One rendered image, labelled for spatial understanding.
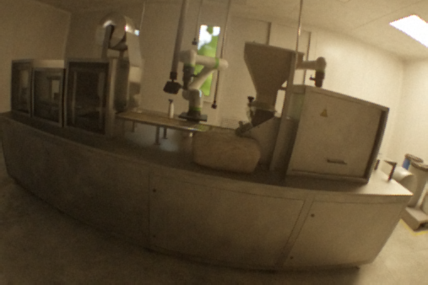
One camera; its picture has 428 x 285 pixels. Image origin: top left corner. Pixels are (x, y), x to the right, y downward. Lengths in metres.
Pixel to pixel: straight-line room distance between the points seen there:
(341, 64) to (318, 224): 3.36
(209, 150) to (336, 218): 0.90
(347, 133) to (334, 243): 0.75
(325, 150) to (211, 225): 0.82
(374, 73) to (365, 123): 3.31
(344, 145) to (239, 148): 0.69
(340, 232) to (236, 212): 0.74
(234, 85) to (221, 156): 2.69
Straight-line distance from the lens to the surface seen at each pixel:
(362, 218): 1.50
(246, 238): 1.28
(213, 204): 1.13
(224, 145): 1.06
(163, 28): 4.04
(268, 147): 1.25
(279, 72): 1.20
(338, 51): 4.20
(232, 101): 3.67
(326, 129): 1.27
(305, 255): 1.51
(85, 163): 1.40
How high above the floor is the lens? 1.26
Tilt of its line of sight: 12 degrees down
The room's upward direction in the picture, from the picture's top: 9 degrees clockwise
